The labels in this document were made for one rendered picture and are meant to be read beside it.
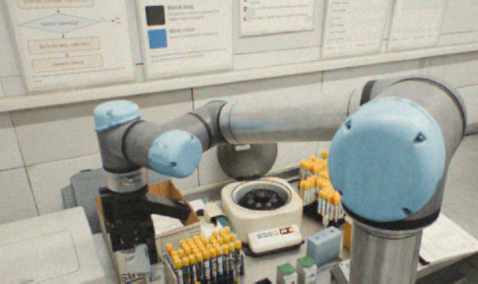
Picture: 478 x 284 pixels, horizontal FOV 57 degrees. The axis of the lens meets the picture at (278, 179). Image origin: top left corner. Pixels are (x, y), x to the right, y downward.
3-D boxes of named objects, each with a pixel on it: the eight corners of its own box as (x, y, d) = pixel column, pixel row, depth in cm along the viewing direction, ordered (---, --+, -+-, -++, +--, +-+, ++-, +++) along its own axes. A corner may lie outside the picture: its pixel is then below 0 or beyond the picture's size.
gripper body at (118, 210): (106, 235, 86) (96, 181, 81) (150, 224, 90) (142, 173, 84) (113, 256, 81) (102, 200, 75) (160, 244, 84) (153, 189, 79)
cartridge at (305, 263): (304, 287, 122) (305, 268, 118) (295, 277, 125) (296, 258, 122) (315, 282, 123) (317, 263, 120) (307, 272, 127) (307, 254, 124)
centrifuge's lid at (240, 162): (216, 123, 141) (210, 117, 148) (221, 193, 150) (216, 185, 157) (277, 116, 148) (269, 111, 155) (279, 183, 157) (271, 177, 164)
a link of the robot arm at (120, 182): (141, 152, 82) (152, 170, 76) (144, 174, 85) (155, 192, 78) (99, 160, 79) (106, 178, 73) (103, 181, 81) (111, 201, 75)
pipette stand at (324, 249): (317, 274, 126) (319, 247, 122) (302, 261, 131) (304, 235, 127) (342, 261, 132) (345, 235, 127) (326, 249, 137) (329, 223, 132)
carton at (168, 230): (120, 290, 119) (111, 246, 112) (101, 236, 140) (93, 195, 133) (205, 262, 130) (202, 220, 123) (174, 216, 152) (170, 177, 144)
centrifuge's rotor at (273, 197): (246, 228, 137) (245, 208, 133) (233, 203, 149) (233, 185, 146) (291, 219, 142) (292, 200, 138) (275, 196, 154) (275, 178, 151)
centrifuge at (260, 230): (241, 261, 131) (240, 228, 125) (218, 211, 155) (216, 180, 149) (313, 246, 139) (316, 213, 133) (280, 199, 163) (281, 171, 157)
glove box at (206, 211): (205, 261, 130) (204, 236, 126) (179, 222, 148) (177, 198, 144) (242, 249, 136) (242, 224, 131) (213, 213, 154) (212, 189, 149)
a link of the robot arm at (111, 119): (115, 117, 68) (80, 106, 71) (125, 178, 73) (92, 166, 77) (152, 104, 74) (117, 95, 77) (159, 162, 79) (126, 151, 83)
